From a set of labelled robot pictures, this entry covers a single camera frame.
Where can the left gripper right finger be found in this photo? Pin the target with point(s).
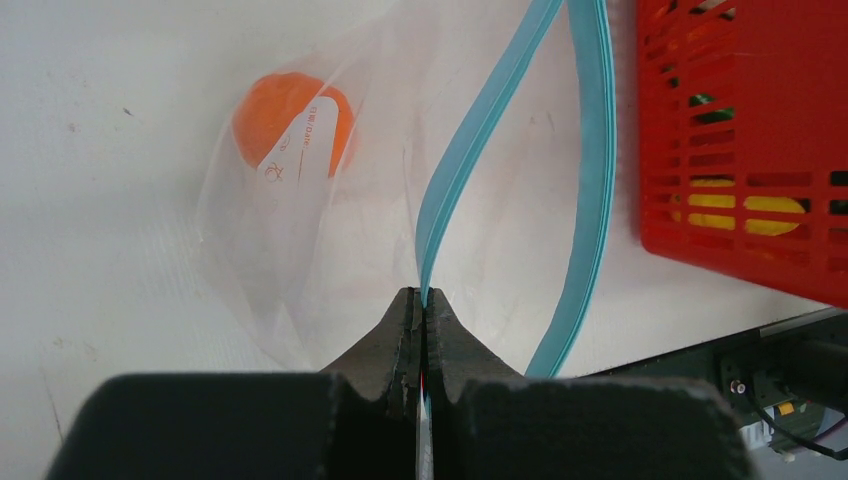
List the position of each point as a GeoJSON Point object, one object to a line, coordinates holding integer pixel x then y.
{"type": "Point", "coordinates": [488, 421]}

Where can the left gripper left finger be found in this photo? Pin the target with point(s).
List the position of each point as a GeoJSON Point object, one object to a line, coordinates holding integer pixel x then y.
{"type": "Point", "coordinates": [357, 418]}

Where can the clear zip top bag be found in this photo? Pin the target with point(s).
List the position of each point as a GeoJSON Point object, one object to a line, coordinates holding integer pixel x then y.
{"type": "Point", "coordinates": [481, 163]}

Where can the orange tangerine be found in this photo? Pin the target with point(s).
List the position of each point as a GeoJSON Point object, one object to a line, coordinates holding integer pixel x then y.
{"type": "Point", "coordinates": [271, 105]}

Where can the yellow lemon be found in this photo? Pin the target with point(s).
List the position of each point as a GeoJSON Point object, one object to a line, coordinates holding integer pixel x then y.
{"type": "Point", "coordinates": [713, 209]}

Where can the red plastic basket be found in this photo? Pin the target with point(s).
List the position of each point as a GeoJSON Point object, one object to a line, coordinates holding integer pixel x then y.
{"type": "Point", "coordinates": [755, 91]}

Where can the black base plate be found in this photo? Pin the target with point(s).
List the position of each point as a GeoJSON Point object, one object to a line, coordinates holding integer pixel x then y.
{"type": "Point", "coordinates": [786, 382]}

